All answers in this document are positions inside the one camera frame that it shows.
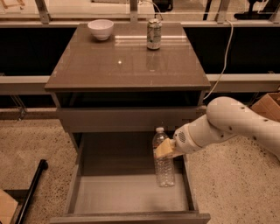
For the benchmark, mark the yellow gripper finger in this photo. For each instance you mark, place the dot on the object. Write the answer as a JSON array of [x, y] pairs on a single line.
[[165, 149]]

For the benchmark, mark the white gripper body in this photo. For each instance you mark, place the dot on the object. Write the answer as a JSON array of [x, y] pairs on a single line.
[[183, 140]]

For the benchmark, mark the clear plastic water bottle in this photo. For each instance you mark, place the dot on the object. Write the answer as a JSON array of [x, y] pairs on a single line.
[[164, 166]]

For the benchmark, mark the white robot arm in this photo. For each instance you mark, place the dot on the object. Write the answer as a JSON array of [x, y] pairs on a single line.
[[225, 117]]

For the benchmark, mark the open grey middle drawer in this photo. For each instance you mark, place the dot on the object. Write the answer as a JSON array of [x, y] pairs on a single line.
[[114, 182]]

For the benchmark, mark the grey drawer cabinet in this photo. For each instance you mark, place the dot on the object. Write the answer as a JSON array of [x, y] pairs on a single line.
[[121, 72]]

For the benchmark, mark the closed grey top drawer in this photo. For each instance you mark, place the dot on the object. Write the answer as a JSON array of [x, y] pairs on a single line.
[[126, 119]]

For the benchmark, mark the cardboard box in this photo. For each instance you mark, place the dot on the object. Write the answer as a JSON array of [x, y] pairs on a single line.
[[268, 106]]

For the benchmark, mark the green white soda can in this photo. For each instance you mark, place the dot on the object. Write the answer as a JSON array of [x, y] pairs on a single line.
[[154, 34]]

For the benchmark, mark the black metal bar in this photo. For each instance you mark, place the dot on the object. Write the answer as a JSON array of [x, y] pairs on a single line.
[[43, 165]]

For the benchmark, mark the white ceramic bowl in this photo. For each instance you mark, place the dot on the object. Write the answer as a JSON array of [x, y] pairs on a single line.
[[101, 29]]

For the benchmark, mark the wooden board corner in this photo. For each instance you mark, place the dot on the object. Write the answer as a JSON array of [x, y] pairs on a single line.
[[8, 207]]

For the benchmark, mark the white horizontal rail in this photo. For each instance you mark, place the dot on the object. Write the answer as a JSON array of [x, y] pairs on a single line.
[[234, 83]]

